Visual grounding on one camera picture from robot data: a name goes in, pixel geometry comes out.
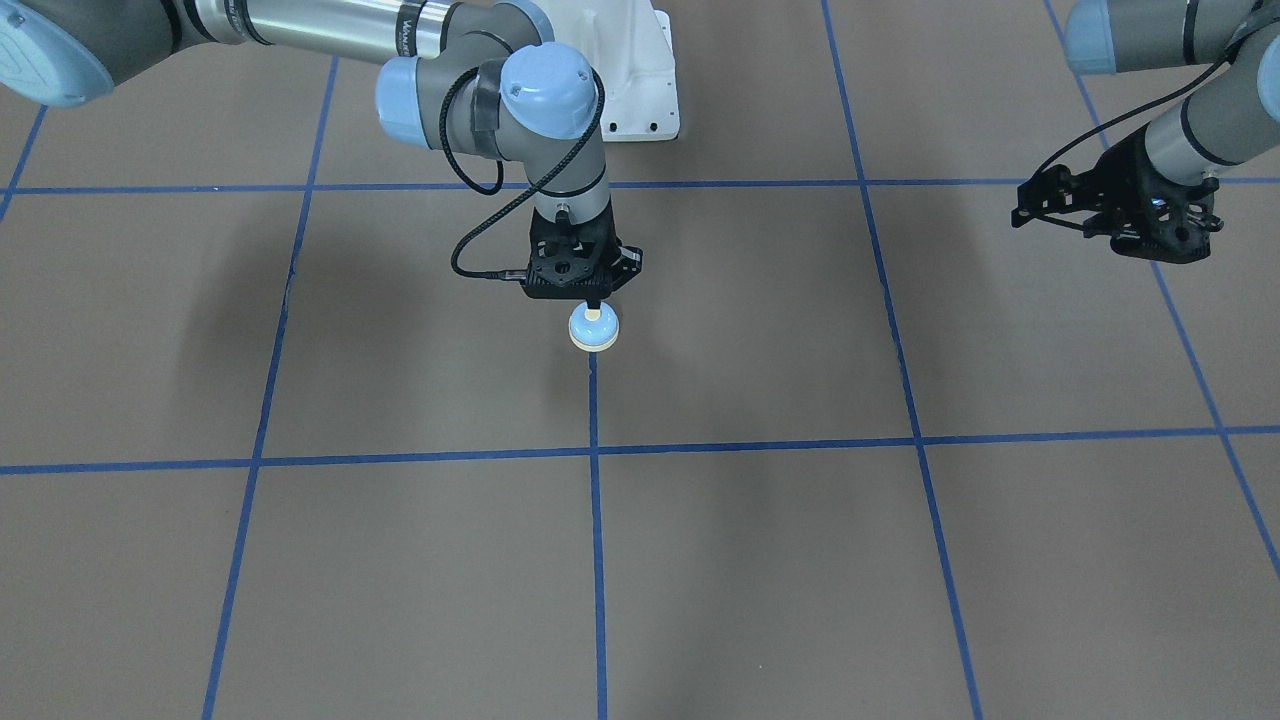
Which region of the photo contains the blue and cream bell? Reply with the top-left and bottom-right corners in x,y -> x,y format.
568,302 -> 620,352

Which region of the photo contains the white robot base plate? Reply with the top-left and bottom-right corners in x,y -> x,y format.
553,1 -> 681,143

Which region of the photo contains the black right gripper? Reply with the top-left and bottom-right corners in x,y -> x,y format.
520,213 -> 643,313

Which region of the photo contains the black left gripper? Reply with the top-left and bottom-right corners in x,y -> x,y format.
1011,129 -> 1224,264

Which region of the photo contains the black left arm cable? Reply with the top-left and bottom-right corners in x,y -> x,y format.
1027,0 -> 1280,191

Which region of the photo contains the grey silver right robot arm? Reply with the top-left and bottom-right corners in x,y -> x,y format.
1,1 -> 643,320

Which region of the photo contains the brown table mat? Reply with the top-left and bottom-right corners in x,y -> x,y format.
1,1 -> 1279,719

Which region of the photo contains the grey silver left robot arm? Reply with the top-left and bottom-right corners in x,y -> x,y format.
1010,1 -> 1279,264

